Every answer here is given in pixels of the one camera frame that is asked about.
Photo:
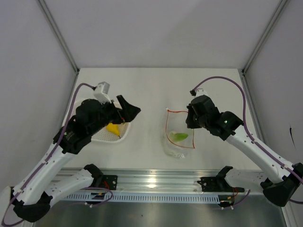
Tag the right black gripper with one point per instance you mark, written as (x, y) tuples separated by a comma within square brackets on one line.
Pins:
[(190, 124)]

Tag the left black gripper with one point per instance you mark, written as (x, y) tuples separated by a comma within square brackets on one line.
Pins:
[(128, 113)]

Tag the clear zip top bag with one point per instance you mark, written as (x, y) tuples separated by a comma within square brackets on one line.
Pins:
[(175, 120)]

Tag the white cauliflower with leaves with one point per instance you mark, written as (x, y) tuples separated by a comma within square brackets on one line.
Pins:
[(177, 136)]

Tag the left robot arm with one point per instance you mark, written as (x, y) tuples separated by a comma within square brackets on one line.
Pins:
[(34, 197)]

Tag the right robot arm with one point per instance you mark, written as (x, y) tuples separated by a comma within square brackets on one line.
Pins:
[(280, 178)]

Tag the yellow pear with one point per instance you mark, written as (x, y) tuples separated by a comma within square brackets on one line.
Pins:
[(113, 128)]

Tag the white perforated plastic basket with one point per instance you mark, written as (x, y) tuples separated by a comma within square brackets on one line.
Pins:
[(106, 122)]

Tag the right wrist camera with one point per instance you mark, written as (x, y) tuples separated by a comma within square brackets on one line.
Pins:
[(198, 92)]

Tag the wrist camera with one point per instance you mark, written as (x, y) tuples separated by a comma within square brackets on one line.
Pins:
[(101, 92), (198, 92)]

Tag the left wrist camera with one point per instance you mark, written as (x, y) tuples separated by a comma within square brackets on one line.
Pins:
[(101, 92)]

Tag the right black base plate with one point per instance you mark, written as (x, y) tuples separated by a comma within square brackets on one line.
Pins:
[(217, 184)]

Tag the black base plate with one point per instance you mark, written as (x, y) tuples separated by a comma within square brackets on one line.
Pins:
[(106, 181), (217, 184)]

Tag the aluminium mounting rail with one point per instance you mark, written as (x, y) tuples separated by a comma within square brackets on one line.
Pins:
[(159, 181)]

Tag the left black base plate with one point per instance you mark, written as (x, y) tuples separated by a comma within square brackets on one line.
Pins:
[(106, 181)]

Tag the white slotted cable duct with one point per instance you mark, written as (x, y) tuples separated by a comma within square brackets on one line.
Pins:
[(144, 197)]

